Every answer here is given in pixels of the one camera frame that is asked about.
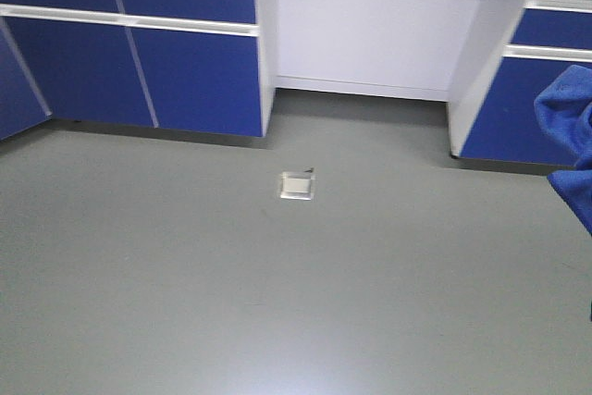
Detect blue microfiber cloth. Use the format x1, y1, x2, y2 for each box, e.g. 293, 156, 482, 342
534, 65, 591, 231

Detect metal floor outlet box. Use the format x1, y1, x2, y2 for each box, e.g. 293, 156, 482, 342
278, 167, 315, 201

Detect blue left cabinet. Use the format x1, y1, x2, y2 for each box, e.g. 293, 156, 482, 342
1, 0, 277, 138

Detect blue cabinet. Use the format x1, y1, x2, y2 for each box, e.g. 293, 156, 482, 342
1, 0, 277, 138
447, 0, 591, 166

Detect blue right cabinet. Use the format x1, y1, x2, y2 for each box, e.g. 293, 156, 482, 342
447, 0, 591, 166

